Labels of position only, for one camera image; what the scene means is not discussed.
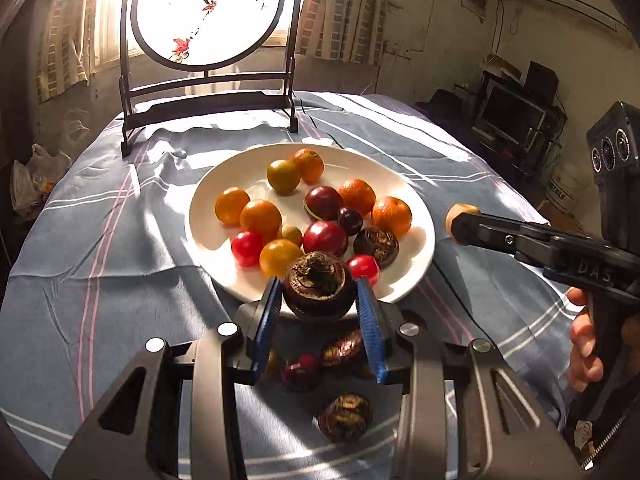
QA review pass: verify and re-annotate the white oval plate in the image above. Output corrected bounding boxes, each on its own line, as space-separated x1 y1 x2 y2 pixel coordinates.
184 142 436 320

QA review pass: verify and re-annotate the black speaker box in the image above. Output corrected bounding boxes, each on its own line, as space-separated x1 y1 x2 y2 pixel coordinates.
525 60 559 104

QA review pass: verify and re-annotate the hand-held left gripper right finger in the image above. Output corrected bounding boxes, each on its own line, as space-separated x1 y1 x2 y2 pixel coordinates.
355 276 583 480

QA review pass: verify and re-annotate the greenish yellow orange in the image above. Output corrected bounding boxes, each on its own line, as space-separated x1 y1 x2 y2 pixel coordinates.
266 159 302 197

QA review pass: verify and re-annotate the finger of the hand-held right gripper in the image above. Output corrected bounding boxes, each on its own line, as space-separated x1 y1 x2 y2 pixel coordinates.
450 215 552 269
470 211 599 248

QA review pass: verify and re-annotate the rough skinned mandarin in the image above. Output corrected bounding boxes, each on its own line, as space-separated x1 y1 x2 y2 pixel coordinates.
371 196 414 239
291 147 325 185
338 178 377 217

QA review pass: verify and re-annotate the round painted screen on stand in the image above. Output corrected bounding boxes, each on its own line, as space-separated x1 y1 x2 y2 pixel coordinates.
119 0 310 157

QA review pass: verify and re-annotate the brick pattern curtain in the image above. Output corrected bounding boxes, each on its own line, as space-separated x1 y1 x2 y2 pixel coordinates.
36 0 103 103
295 0 392 65

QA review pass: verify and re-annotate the clear plastic bag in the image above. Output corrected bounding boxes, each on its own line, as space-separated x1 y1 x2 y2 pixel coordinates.
10 142 72 217

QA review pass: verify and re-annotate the blue striped tablecloth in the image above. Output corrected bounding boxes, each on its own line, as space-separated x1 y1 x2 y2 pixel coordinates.
0 90 591 480

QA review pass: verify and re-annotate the red plum with yellow patch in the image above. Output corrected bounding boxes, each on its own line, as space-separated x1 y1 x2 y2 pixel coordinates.
303 186 345 222

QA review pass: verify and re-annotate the white plastic bucket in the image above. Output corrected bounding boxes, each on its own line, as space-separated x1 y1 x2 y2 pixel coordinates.
546 161 587 214

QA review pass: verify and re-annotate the flat screen monitor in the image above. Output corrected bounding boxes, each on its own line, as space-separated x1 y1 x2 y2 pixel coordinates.
474 81 547 145

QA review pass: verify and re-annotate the person's right hand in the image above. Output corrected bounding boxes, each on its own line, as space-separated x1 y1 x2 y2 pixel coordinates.
566 286 607 394

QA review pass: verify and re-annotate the dark red cherry tomato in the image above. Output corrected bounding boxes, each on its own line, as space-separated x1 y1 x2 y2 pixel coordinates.
280 352 321 392

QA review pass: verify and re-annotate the deep red plum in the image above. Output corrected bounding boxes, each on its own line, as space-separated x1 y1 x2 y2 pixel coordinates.
302 220 349 257

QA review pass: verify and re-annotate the small dark purple plum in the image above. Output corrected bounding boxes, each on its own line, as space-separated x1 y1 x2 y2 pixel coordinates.
337 206 365 236

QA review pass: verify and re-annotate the smooth orange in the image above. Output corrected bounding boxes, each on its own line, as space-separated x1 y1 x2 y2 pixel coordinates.
259 238 304 279
240 199 283 241
215 186 251 226

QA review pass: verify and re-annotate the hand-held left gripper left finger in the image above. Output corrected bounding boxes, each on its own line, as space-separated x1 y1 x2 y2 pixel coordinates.
52 276 283 480

